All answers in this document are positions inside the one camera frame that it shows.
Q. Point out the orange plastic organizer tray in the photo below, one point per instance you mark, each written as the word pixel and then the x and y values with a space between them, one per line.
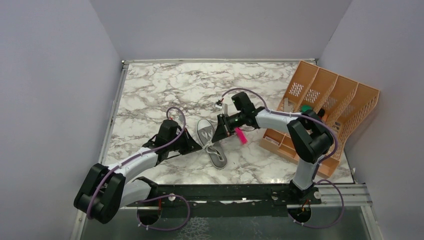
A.
pixel 340 102

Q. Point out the grey canvas sneaker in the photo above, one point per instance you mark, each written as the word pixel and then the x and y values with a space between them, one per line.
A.
pixel 205 132

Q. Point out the pink plastic bar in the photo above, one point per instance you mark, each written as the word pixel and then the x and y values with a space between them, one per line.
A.
pixel 241 136

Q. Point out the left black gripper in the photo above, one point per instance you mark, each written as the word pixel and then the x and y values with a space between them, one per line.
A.
pixel 191 145

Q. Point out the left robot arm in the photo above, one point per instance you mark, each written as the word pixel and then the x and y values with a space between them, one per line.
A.
pixel 107 188

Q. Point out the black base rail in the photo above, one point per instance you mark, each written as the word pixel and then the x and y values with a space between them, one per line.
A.
pixel 224 200

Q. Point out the green cap item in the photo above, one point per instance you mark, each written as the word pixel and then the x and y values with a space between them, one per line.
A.
pixel 305 108

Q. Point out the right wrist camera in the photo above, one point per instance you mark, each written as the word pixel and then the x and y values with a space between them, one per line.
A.
pixel 219 104

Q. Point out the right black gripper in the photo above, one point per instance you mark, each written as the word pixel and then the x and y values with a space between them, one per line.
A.
pixel 223 129

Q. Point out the grey metal bracket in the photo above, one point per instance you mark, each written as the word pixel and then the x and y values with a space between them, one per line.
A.
pixel 288 106

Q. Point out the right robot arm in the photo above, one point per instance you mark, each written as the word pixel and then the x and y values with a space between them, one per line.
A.
pixel 311 138

